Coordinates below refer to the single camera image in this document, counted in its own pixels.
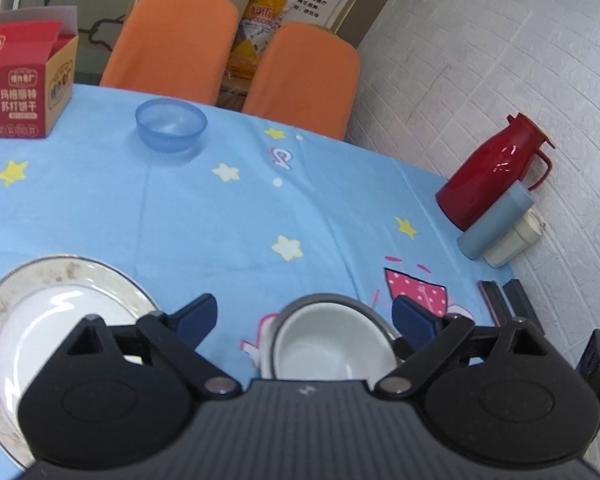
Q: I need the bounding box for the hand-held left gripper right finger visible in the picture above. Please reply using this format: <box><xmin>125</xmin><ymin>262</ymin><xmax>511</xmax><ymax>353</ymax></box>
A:
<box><xmin>372</xmin><ymin>294</ymin><xmax>547</xmax><ymax>397</ymax></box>

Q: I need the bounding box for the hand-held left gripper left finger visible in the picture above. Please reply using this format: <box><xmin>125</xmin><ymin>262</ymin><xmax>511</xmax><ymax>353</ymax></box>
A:
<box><xmin>64</xmin><ymin>292</ymin><xmax>242</xmax><ymax>397</ymax></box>

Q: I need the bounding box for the white ceramic bowl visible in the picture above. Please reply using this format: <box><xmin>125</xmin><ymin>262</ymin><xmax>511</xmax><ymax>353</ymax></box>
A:
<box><xmin>258</xmin><ymin>293</ymin><xmax>406</xmax><ymax>382</ymax></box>
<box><xmin>269</xmin><ymin>303</ymin><xmax>399</xmax><ymax>382</ymax></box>

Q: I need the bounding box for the white gold-rimmed plate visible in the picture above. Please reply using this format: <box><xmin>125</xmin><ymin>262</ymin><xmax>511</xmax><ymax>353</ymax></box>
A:
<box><xmin>0</xmin><ymin>255</ymin><xmax>162</xmax><ymax>472</ymax></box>

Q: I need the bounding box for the smartphone in clear case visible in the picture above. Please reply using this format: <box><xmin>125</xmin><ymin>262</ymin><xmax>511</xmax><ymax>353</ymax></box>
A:
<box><xmin>478</xmin><ymin>279</ymin><xmax>506</xmax><ymax>322</ymax></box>

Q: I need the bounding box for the blue cartoon tablecloth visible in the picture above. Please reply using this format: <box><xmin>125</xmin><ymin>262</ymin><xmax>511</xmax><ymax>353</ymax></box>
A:
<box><xmin>0</xmin><ymin>82</ymin><xmax>587</xmax><ymax>477</ymax></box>

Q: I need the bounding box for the cream cup with lid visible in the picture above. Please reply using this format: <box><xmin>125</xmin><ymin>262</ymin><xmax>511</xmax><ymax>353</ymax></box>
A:
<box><xmin>482</xmin><ymin>208</ymin><xmax>547</xmax><ymax>269</ymax></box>

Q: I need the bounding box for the grey-blue bottle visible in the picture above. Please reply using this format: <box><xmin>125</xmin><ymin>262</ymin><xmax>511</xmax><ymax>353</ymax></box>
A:
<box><xmin>456</xmin><ymin>181</ymin><xmax>536</xmax><ymax>261</ymax></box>

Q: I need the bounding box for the red thermos jug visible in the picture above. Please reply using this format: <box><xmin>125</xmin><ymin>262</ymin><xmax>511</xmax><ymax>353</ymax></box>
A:
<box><xmin>434</xmin><ymin>112</ymin><xmax>556</xmax><ymax>229</ymax></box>

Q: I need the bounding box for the blue plastic bowl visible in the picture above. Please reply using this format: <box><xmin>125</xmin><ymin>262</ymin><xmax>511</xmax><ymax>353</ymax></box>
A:
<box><xmin>134</xmin><ymin>98</ymin><xmax>209</xmax><ymax>155</ymax></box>

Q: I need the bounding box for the orange chair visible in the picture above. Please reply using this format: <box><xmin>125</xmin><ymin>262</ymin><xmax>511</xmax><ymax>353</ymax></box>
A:
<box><xmin>242</xmin><ymin>21</ymin><xmax>361</xmax><ymax>142</ymax></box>
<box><xmin>98</xmin><ymin>0</ymin><xmax>240</xmax><ymax>107</ymax></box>

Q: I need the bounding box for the red cracker box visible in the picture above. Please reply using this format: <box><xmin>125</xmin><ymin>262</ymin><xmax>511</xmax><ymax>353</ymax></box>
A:
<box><xmin>0</xmin><ymin>6</ymin><xmax>80</xmax><ymax>140</ymax></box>

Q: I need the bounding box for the yellow snack bag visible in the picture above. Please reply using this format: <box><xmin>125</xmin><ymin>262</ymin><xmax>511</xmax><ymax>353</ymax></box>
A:
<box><xmin>226</xmin><ymin>0</ymin><xmax>294</xmax><ymax>82</ymax></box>

